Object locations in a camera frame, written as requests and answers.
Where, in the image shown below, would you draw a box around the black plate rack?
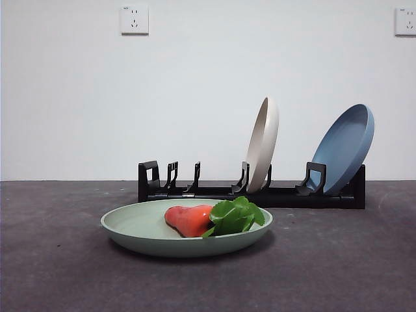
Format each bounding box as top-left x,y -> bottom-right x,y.
138,161 -> 367,209

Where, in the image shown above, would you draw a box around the white wall socket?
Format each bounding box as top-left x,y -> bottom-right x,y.
120,5 -> 150,36
395,7 -> 416,37

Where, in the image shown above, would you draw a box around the blue plate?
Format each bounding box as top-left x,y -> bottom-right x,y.
311,103 -> 375,195

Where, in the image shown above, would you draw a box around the green plate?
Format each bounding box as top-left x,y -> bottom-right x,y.
99,198 -> 274,259

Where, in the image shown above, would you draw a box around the beige plate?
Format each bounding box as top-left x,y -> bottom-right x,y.
246,96 -> 280,192

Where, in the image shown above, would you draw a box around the orange toy carrot green leaves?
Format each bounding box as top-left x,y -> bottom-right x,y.
164,196 -> 266,239

